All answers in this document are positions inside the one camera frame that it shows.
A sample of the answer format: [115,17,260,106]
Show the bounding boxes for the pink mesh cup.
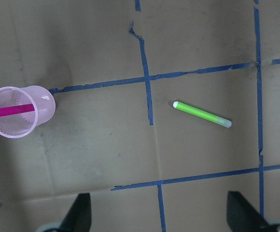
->
[0,86,56,139]

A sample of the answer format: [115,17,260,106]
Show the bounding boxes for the green pen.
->
[173,101,232,128]

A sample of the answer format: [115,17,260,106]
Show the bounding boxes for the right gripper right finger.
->
[226,191,272,232]

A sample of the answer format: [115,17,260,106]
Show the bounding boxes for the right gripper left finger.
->
[59,193,92,232]

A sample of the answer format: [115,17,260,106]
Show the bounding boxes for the pink pen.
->
[0,104,35,117]

